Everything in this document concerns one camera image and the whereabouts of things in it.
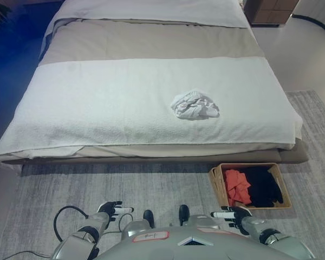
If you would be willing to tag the orange garment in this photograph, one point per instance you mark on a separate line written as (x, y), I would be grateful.
(237, 184)

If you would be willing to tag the wicker laundry basket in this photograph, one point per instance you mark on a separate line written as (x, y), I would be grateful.
(216, 178)

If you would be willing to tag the silver right robot leg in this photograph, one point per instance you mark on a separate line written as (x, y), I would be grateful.
(183, 212)

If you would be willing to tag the silver left robot leg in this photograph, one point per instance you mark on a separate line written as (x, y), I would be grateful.
(149, 216)

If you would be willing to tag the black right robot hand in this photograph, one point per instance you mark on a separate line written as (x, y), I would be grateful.
(239, 212)

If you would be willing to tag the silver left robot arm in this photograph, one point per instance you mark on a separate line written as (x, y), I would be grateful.
(78, 241)

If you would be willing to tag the black garment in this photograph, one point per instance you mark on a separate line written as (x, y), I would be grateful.
(264, 189)

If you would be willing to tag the crumpled white clothes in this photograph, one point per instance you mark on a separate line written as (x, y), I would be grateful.
(193, 105)

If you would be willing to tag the grey rug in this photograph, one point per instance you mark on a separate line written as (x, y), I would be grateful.
(97, 189)

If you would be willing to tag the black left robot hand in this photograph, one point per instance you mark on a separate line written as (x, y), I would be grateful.
(108, 208)

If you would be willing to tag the white label red border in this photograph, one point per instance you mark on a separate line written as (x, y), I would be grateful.
(151, 236)

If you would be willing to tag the wooden nightstand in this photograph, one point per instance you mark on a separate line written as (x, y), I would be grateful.
(270, 10)

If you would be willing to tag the taupe bed base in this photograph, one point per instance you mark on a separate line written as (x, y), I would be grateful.
(293, 155)

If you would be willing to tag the white bed sheet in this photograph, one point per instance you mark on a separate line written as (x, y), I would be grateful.
(151, 9)

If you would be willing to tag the white terry blanket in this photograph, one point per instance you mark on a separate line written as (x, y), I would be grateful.
(111, 103)

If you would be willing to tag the grey robot torso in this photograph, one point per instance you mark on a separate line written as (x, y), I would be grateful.
(157, 250)

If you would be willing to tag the silver robot leg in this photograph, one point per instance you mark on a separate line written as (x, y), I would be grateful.
(149, 216)
(183, 212)

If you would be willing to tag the bed with white blanket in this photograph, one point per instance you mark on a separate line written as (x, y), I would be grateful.
(151, 40)

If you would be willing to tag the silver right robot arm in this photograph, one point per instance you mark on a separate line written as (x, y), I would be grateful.
(284, 243)

